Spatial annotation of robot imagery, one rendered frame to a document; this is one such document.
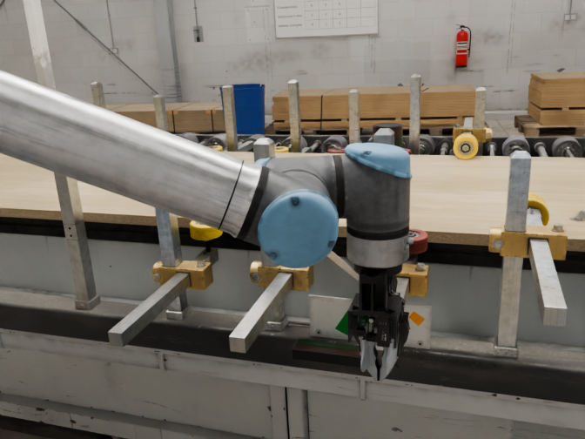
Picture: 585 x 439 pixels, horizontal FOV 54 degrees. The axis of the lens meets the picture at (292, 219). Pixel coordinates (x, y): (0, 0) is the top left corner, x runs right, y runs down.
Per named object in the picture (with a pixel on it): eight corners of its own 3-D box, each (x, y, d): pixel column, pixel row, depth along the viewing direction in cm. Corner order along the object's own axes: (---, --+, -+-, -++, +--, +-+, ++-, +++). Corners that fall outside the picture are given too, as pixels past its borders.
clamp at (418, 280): (426, 297, 117) (426, 274, 116) (360, 292, 121) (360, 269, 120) (428, 286, 123) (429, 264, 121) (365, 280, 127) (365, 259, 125)
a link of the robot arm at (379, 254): (353, 219, 89) (417, 222, 86) (353, 248, 90) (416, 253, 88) (340, 238, 81) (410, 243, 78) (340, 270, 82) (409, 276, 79)
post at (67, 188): (90, 310, 146) (58, 133, 132) (74, 308, 147) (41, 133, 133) (101, 302, 150) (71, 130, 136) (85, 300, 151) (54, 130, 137)
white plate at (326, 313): (429, 350, 121) (431, 307, 118) (310, 336, 129) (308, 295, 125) (429, 348, 121) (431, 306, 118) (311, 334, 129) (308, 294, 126)
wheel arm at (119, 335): (124, 351, 109) (121, 331, 108) (109, 349, 110) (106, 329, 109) (218, 262, 148) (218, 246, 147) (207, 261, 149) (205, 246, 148)
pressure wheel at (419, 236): (425, 288, 127) (426, 239, 123) (388, 285, 129) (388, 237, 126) (427, 273, 134) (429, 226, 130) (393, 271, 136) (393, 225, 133)
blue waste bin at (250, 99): (264, 149, 675) (259, 85, 652) (217, 149, 687) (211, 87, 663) (275, 139, 729) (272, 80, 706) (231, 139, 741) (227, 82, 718)
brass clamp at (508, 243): (566, 261, 106) (568, 236, 105) (488, 257, 110) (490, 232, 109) (561, 249, 112) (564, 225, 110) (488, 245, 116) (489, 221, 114)
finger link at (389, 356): (373, 396, 88) (373, 343, 86) (379, 375, 94) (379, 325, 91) (393, 400, 87) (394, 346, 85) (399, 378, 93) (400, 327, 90)
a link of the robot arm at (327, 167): (249, 170, 73) (346, 165, 73) (251, 151, 84) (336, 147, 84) (253, 239, 76) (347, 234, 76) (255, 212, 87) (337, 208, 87)
